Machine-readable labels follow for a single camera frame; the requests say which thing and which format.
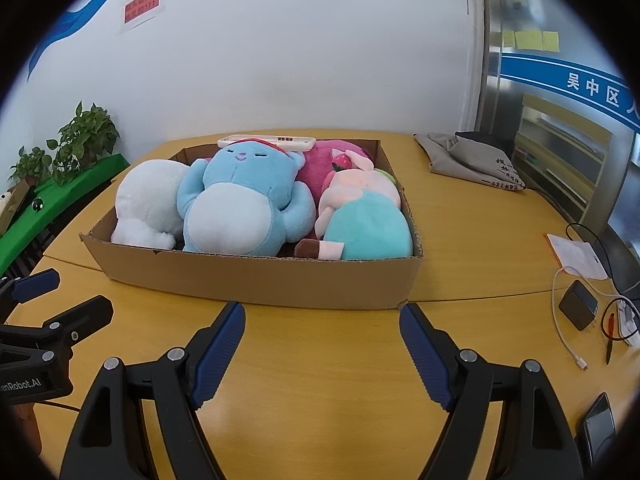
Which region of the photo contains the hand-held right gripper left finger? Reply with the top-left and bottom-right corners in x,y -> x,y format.
59,301 -> 247,480

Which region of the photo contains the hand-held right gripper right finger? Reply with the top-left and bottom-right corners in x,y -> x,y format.
399,303 -> 586,480

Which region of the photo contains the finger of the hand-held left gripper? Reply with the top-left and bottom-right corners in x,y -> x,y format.
42,296 -> 114,349
0,268 -> 62,322

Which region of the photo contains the cardboard box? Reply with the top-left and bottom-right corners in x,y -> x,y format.
80,138 -> 425,311

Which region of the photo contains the blue plush toy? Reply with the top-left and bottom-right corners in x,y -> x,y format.
176,137 -> 317,254

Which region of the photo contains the teal and pink plush toy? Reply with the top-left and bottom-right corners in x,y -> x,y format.
295,152 -> 415,261

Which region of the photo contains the white plush toy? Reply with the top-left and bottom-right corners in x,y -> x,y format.
111,159 -> 191,250

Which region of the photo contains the green board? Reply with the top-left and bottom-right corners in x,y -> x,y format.
0,154 -> 132,271

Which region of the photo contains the small potted plant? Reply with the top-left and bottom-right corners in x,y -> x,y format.
9,146 -> 53,186

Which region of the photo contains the large potted plant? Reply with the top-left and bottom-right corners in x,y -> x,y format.
47,101 -> 121,171

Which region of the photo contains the black power adapter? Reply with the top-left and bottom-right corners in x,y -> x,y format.
558,280 -> 599,331

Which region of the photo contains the black phone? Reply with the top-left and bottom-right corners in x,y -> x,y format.
581,392 -> 617,462

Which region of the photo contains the grey cloth bag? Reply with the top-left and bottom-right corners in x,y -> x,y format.
414,132 -> 528,193

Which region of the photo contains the white plastic tray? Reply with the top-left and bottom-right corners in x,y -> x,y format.
218,133 -> 316,153

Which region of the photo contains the blue glass banner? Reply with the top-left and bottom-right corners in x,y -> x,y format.
500,52 -> 640,133

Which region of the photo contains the white charging cable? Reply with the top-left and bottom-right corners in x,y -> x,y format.
551,265 -> 632,371

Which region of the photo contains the thin black cable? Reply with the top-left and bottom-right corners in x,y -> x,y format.
566,223 -> 640,302

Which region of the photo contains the red wall sign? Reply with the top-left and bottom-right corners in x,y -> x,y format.
119,0 -> 167,36

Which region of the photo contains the metal door frame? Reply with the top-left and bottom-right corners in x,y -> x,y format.
475,0 -> 507,138

